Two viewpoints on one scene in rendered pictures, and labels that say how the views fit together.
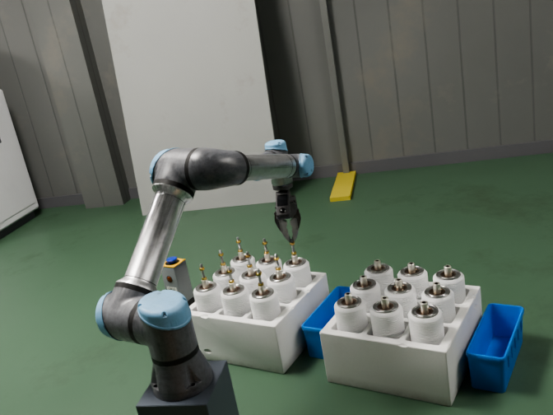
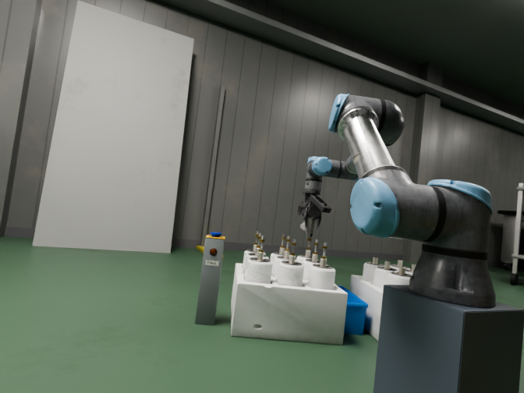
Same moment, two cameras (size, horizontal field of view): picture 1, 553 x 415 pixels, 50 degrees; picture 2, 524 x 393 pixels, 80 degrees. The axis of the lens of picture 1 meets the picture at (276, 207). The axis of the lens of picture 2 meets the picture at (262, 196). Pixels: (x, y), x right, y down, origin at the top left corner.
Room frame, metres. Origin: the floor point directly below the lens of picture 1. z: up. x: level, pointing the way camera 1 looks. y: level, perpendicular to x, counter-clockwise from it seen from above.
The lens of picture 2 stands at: (1.02, 1.03, 0.43)
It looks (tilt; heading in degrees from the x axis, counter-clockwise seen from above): 3 degrees up; 322
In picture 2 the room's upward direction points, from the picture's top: 7 degrees clockwise
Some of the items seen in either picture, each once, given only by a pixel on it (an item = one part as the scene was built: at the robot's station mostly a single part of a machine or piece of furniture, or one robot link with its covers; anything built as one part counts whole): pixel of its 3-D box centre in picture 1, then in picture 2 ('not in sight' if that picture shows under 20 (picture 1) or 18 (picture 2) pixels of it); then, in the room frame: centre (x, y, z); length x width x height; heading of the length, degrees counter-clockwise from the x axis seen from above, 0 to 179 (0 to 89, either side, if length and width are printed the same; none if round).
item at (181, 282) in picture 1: (181, 300); (210, 279); (2.05, 0.41, 0.16); 0.07 x 0.07 x 0.31; 57
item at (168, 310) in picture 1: (165, 323); (452, 214); (1.29, 0.31, 0.47); 0.13 x 0.12 x 0.14; 55
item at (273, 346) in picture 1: (259, 314); (281, 298); (1.95, 0.13, 0.09); 0.39 x 0.39 x 0.18; 57
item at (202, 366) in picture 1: (178, 365); (451, 271); (1.28, 0.30, 0.35); 0.15 x 0.15 x 0.10
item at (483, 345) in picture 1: (497, 346); not in sight; (1.54, -0.58, 0.06); 0.30 x 0.11 x 0.12; 146
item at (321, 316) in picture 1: (335, 321); (341, 306); (1.86, -0.13, 0.06); 0.30 x 0.11 x 0.12; 147
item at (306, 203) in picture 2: (285, 199); (309, 203); (2.01, -0.04, 0.49); 0.09 x 0.08 x 0.12; 174
